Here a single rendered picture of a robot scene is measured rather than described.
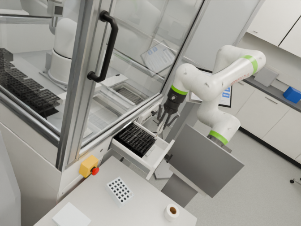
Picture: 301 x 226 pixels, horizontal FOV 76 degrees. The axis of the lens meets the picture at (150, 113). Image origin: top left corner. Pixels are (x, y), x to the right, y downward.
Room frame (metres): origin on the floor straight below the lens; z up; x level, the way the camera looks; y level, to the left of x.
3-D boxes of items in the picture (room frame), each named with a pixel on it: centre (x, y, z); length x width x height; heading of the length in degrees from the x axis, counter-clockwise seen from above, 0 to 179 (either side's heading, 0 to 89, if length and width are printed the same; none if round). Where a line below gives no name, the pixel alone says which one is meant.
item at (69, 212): (0.38, 0.11, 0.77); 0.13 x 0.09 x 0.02; 76
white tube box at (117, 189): (0.58, -0.03, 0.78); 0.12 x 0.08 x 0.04; 60
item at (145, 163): (0.88, 0.03, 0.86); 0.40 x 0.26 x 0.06; 75
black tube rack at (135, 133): (0.88, 0.03, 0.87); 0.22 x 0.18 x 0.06; 75
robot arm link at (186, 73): (0.92, -0.09, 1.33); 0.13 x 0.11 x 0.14; 57
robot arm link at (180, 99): (0.92, -0.08, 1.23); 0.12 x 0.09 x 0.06; 165
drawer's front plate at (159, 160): (0.83, -0.17, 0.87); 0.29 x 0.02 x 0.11; 165
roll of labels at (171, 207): (0.60, -0.31, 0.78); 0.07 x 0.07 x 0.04
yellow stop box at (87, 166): (0.57, 0.15, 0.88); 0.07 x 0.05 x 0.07; 165
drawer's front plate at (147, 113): (1.20, 0.01, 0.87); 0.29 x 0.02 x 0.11; 165
